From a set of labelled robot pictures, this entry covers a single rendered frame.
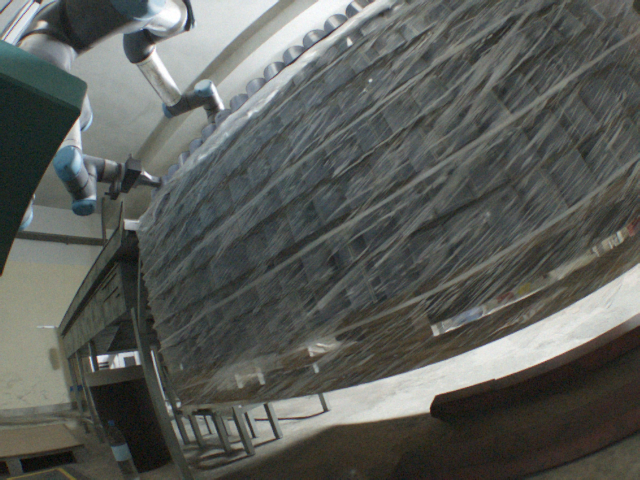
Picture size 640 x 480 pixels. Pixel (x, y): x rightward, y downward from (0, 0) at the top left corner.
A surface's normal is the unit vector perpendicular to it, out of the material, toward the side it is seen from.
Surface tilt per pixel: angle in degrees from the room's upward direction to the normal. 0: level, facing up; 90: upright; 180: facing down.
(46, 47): 72
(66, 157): 90
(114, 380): 91
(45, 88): 90
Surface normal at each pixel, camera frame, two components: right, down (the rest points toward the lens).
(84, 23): 0.29, 0.86
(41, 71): 0.87, -0.39
